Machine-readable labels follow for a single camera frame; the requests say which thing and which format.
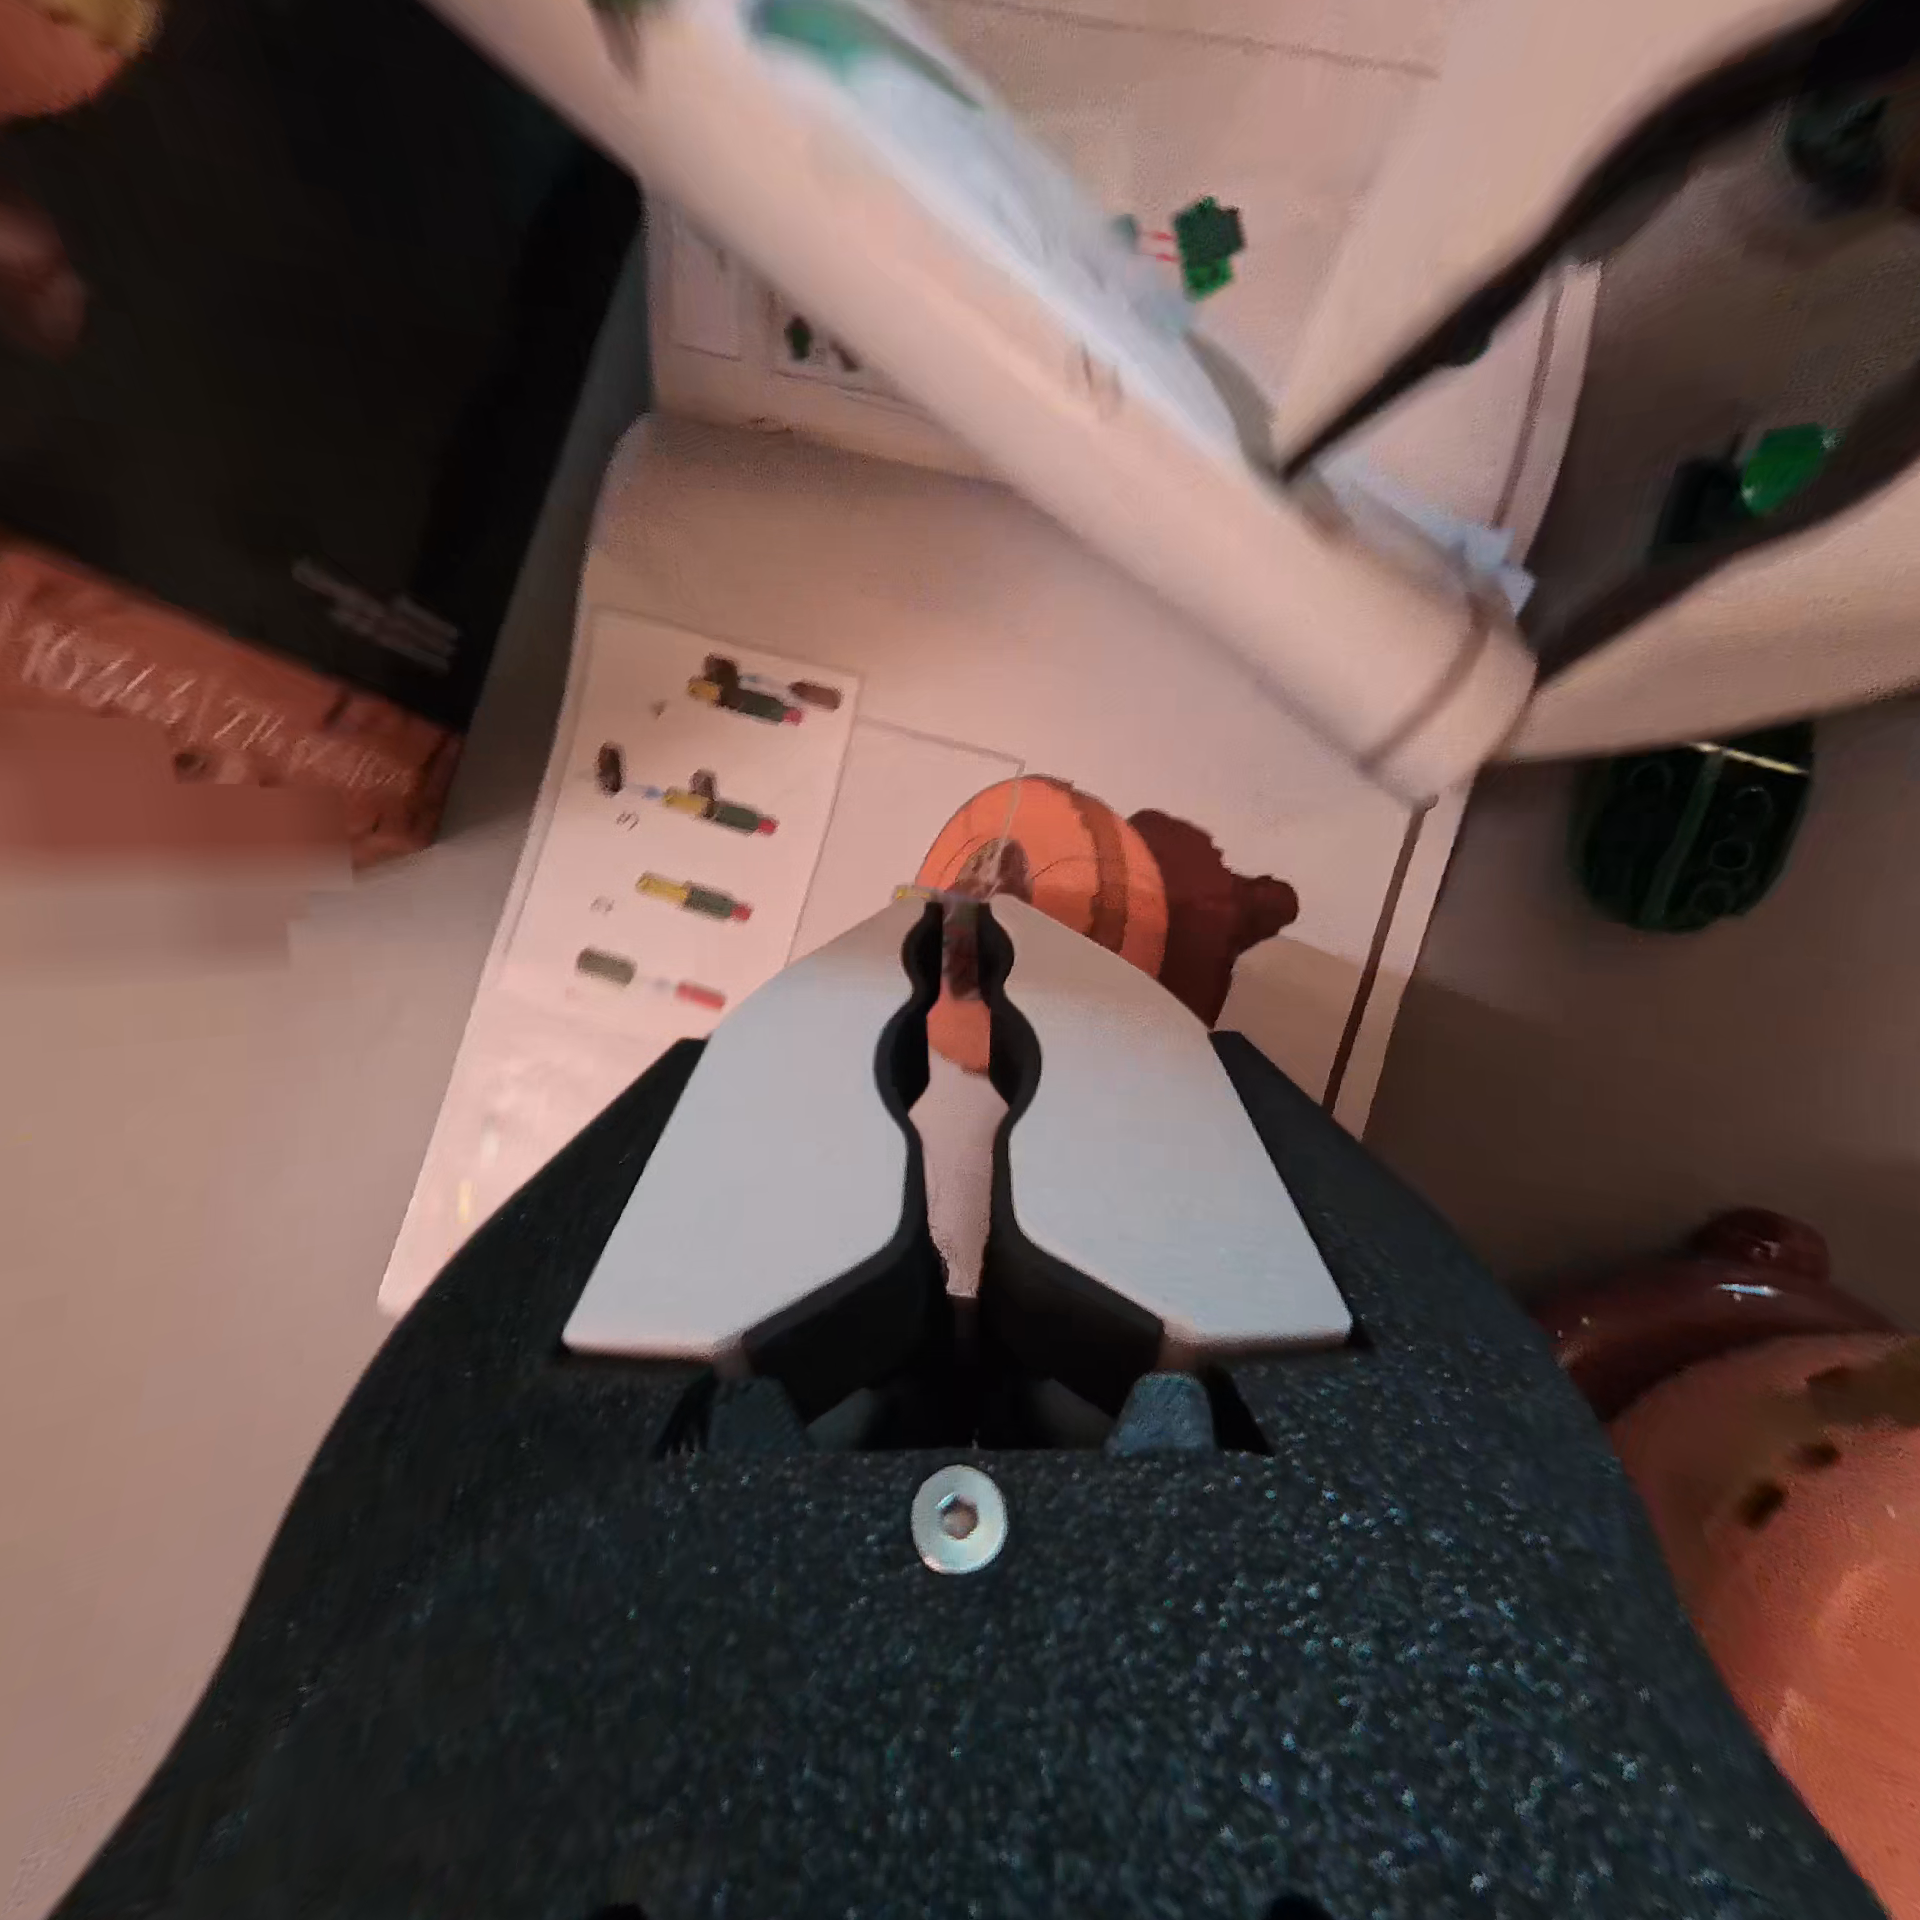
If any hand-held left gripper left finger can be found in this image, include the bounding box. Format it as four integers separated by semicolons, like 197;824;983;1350
562;895;952;1423

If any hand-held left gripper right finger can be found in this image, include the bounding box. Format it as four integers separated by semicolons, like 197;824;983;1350
975;892;1354;1420

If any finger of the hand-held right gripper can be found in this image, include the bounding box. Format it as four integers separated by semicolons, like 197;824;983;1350
1270;0;1857;483
1476;434;1920;771

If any green toy leaf piece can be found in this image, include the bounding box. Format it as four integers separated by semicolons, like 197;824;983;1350
1661;423;1844;543

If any toy flower stem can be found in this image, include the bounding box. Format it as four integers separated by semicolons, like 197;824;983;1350
895;848;1023;994

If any grey desk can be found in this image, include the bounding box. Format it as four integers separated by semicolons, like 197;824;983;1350
0;224;1920;1912

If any dark green toy leaf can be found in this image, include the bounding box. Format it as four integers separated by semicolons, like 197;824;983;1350
1570;723;1820;934

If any small green toy piece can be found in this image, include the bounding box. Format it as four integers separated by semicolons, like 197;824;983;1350
1135;191;1250;299

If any white instruction booklet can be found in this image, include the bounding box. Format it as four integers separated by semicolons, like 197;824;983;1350
375;0;1600;1322

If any black flower-print box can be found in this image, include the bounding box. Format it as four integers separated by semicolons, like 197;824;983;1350
0;0;647;872

